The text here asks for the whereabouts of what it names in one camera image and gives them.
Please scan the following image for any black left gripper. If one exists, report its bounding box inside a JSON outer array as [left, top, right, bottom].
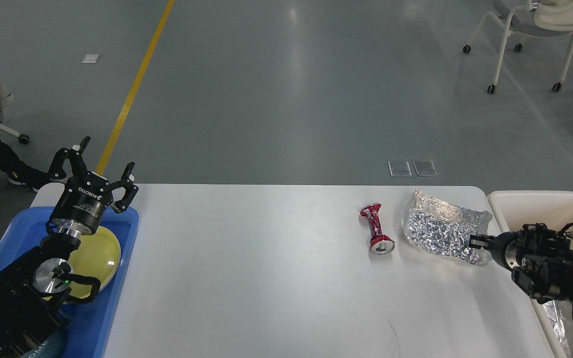
[[48, 136, 139, 235]]

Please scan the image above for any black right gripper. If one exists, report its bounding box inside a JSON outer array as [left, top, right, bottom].
[[469, 231, 522, 270]]

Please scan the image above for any yellow plate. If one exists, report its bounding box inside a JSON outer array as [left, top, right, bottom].
[[38, 227, 118, 299]]

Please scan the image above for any crushed red can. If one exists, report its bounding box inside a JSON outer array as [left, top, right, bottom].
[[360, 202, 396, 255]]

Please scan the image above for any aluminium foil sheet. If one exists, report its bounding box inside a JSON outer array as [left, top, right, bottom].
[[542, 300, 572, 358]]

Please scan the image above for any teal mug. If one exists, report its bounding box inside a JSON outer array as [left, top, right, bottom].
[[22, 329, 68, 358]]

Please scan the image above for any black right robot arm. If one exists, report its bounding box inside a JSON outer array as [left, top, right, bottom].
[[468, 222, 573, 320]]

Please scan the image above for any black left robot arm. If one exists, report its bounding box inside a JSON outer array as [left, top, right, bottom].
[[0, 137, 139, 358]]

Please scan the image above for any right floor socket plate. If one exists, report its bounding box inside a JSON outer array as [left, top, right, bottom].
[[412, 160, 438, 177]]

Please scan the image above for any floor socket plate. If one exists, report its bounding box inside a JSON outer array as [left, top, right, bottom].
[[412, 160, 438, 177], [388, 160, 412, 178]]

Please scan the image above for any left floor socket plate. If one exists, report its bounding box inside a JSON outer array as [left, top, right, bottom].
[[388, 160, 412, 178]]

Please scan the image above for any cream plastic bin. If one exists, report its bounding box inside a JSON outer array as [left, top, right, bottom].
[[487, 190, 573, 358]]

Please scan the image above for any blue plastic tray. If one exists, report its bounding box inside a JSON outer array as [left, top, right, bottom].
[[0, 206, 139, 358]]

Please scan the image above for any white office chair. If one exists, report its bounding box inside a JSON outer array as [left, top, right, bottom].
[[462, 0, 573, 94]]

